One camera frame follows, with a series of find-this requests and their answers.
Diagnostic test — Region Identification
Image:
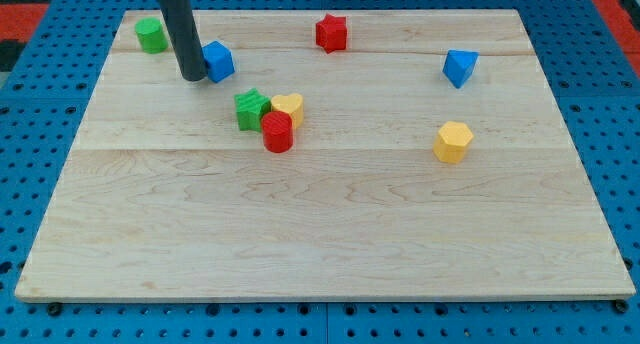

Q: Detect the blue triangular prism block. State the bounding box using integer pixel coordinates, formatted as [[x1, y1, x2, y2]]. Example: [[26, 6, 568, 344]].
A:
[[442, 49, 479, 89]]

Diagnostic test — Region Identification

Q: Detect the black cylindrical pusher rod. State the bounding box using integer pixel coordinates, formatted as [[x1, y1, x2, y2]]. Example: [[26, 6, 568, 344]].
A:
[[157, 0, 207, 82]]

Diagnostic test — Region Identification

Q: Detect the blue cube block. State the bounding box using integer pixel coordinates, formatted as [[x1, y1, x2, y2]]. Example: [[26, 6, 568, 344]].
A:
[[202, 41, 235, 83]]

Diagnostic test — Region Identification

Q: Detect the green cylinder block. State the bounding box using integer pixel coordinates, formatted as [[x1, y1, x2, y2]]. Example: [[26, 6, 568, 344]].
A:
[[134, 17, 168, 54]]

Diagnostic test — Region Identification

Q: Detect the green star block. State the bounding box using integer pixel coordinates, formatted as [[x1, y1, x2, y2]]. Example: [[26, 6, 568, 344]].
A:
[[234, 88, 271, 132]]

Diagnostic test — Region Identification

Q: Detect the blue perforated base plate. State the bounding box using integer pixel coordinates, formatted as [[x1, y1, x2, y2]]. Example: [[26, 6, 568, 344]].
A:
[[1, 0, 639, 343]]

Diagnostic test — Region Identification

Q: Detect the red cylinder block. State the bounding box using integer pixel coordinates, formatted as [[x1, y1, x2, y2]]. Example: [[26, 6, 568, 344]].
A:
[[261, 111, 294, 153]]

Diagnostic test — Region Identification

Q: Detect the yellow hexagon block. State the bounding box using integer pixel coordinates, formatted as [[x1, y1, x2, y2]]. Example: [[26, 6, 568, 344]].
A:
[[433, 121, 474, 164]]

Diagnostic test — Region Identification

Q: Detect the light wooden board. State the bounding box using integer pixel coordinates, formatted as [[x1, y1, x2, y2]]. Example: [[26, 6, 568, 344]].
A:
[[15, 10, 636, 303]]

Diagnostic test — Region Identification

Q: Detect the yellow heart block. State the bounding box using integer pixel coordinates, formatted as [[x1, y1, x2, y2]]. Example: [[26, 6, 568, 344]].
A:
[[271, 93, 304, 129]]

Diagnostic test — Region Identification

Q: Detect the red star block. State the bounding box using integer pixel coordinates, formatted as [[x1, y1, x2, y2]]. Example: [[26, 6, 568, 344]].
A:
[[315, 14, 348, 53]]

